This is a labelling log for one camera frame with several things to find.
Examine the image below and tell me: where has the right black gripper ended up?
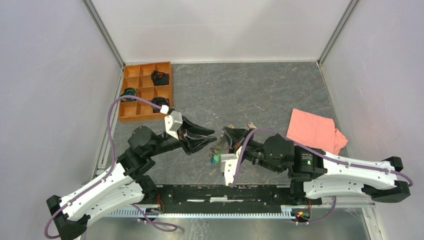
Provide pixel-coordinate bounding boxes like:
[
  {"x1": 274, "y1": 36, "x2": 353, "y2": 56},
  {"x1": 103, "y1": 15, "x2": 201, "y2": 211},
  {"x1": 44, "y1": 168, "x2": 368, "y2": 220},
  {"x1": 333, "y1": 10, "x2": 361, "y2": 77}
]
[{"x1": 222, "y1": 126, "x2": 282, "y2": 174}]

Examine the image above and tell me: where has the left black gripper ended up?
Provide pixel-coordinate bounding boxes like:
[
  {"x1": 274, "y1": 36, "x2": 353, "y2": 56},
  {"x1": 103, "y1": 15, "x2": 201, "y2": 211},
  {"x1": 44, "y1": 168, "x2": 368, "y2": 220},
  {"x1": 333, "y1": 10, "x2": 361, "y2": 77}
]
[{"x1": 147, "y1": 115, "x2": 218, "y2": 157}]

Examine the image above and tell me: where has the red key tag with ring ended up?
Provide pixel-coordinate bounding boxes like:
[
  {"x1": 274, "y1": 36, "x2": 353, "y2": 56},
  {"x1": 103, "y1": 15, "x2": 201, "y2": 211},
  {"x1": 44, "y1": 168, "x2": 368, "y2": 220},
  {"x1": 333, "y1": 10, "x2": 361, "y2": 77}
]
[{"x1": 247, "y1": 121, "x2": 257, "y2": 130}]

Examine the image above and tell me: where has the steel key holder red handle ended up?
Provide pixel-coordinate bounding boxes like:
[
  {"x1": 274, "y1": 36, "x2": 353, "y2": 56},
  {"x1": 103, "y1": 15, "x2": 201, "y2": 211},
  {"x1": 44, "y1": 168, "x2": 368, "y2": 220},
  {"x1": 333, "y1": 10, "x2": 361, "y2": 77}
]
[{"x1": 209, "y1": 132, "x2": 231, "y2": 164}]

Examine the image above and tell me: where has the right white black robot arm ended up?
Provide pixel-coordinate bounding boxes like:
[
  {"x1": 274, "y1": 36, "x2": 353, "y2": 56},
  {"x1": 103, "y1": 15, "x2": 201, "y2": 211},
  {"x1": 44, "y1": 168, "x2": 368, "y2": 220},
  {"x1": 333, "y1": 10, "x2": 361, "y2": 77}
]
[{"x1": 220, "y1": 127, "x2": 411, "y2": 204}]

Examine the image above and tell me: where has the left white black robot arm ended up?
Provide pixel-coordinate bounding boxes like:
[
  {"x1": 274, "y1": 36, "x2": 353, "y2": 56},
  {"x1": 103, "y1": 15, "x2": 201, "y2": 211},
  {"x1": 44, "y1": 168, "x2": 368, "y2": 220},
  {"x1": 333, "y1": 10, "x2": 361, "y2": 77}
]
[{"x1": 46, "y1": 115, "x2": 217, "y2": 240}]

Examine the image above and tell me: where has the black rolled item bottom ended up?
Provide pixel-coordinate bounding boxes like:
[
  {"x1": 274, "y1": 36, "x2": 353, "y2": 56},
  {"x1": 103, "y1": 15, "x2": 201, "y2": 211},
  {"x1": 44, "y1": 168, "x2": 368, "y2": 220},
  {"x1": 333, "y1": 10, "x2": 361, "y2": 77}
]
[{"x1": 151, "y1": 96, "x2": 170, "y2": 113}]

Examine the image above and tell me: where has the black rolled item top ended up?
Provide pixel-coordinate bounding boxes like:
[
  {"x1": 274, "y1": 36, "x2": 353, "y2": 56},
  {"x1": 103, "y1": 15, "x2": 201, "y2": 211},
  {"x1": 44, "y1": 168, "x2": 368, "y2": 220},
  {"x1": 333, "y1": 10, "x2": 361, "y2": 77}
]
[{"x1": 150, "y1": 70, "x2": 170, "y2": 86}]

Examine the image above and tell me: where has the green black rolled item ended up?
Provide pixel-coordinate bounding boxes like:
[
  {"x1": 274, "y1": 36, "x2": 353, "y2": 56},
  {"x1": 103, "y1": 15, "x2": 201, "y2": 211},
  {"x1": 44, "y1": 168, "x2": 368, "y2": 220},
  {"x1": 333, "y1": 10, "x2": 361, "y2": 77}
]
[{"x1": 120, "y1": 87, "x2": 138, "y2": 102}]

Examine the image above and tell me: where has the orange compartment tray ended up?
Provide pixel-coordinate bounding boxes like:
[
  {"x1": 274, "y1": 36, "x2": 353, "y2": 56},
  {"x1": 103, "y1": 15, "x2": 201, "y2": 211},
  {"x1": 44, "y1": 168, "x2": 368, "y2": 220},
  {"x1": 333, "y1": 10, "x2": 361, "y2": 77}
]
[{"x1": 118, "y1": 61, "x2": 173, "y2": 123}]

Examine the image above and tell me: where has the pink folded cloth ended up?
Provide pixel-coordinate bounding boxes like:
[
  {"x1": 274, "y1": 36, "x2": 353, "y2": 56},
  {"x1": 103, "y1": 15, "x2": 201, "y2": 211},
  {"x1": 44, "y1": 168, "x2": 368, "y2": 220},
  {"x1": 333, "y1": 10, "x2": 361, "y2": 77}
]
[{"x1": 286, "y1": 108, "x2": 348, "y2": 155}]

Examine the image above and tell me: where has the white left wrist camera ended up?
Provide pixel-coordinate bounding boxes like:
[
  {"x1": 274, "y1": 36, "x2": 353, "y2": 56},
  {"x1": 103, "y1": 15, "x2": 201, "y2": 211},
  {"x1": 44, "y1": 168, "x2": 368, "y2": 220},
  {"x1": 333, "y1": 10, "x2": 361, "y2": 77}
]
[{"x1": 160, "y1": 105, "x2": 183, "y2": 139}]

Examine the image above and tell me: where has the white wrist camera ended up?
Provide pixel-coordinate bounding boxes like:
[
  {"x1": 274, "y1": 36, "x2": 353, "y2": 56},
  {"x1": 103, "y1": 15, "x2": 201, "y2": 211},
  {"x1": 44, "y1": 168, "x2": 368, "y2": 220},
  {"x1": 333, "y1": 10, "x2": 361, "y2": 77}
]
[
  {"x1": 160, "y1": 105, "x2": 183, "y2": 139},
  {"x1": 220, "y1": 153, "x2": 238, "y2": 186}
]

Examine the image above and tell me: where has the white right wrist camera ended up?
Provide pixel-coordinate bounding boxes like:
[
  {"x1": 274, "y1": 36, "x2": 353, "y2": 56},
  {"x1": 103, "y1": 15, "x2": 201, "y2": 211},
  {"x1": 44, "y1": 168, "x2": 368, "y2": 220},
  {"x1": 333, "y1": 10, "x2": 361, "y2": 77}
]
[{"x1": 220, "y1": 153, "x2": 238, "y2": 186}]

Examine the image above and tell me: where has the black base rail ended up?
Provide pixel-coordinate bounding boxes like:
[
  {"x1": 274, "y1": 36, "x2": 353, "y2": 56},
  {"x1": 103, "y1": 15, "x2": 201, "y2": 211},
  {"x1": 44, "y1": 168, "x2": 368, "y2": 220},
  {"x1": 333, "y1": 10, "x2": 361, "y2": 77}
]
[{"x1": 138, "y1": 184, "x2": 322, "y2": 214}]

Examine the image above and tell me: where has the white slotted cable duct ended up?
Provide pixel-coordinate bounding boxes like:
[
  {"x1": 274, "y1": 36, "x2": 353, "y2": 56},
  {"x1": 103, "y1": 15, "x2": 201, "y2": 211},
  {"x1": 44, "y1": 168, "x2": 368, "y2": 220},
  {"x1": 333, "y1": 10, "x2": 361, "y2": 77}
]
[{"x1": 105, "y1": 205, "x2": 311, "y2": 220}]

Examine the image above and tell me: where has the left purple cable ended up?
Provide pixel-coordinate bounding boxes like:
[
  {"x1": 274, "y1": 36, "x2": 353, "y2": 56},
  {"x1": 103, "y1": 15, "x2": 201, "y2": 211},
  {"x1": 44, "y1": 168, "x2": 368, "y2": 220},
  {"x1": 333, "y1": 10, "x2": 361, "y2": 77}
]
[{"x1": 43, "y1": 95, "x2": 178, "y2": 239}]

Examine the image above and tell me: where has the purple cable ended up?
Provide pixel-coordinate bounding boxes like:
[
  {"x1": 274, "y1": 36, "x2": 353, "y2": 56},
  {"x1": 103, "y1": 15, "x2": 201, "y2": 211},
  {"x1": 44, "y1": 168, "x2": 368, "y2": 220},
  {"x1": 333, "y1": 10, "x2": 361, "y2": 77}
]
[
  {"x1": 229, "y1": 128, "x2": 414, "y2": 225},
  {"x1": 43, "y1": 95, "x2": 178, "y2": 239}
]

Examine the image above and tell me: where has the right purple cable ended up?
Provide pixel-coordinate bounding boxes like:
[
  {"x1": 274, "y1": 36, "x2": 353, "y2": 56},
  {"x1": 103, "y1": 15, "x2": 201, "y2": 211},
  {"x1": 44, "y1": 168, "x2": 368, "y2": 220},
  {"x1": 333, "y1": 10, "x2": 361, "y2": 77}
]
[{"x1": 229, "y1": 128, "x2": 414, "y2": 225}]

